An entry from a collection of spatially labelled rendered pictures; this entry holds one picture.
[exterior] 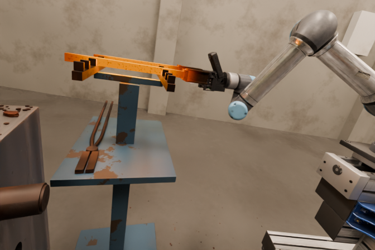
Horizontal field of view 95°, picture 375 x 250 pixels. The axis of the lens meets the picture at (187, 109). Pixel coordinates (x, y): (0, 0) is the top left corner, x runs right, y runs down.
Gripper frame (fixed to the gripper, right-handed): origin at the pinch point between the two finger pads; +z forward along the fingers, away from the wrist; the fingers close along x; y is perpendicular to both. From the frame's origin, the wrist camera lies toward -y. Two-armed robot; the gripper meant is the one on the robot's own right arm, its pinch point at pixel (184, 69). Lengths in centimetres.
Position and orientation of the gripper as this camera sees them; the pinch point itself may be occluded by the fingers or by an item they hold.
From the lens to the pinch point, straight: 73.2
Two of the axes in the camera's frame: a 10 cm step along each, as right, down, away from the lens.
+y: -1.6, 9.4, 2.9
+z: -9.5, -0.7, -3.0
